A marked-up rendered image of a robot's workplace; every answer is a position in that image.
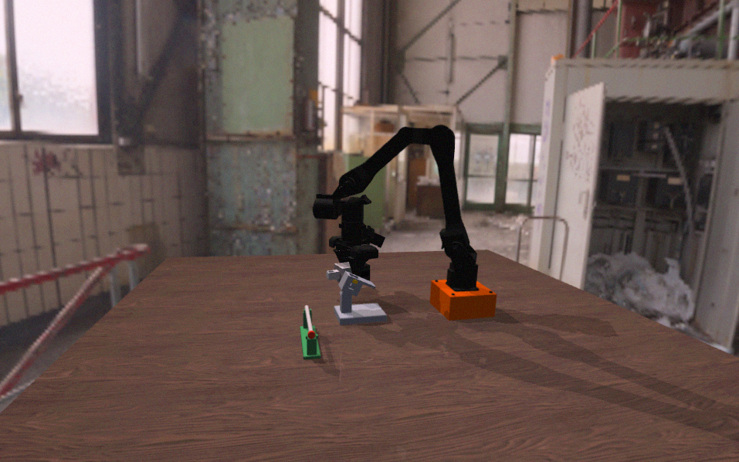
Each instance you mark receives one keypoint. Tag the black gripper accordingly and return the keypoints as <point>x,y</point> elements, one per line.
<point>350,246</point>

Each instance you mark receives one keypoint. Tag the white tapered pin with red head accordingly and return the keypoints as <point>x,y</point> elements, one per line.
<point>311,333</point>

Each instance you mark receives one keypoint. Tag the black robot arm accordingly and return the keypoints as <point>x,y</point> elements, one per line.
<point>463,270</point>

